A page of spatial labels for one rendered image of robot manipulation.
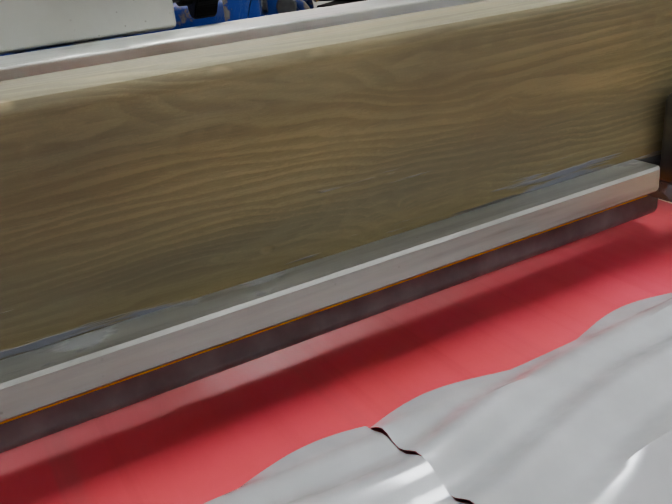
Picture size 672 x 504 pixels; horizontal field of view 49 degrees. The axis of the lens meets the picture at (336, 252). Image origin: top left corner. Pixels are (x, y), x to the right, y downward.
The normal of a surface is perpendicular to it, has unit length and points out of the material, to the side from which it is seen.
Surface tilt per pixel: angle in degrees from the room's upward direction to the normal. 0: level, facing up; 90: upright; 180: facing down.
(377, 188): 89
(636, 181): 89
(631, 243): 1
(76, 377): 89
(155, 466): 1
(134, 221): 89
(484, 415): 21
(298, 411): 1
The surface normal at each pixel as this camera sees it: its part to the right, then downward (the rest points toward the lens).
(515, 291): -0.09, -0.91
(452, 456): 0.30, -0.63
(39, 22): 0.50, 0.31
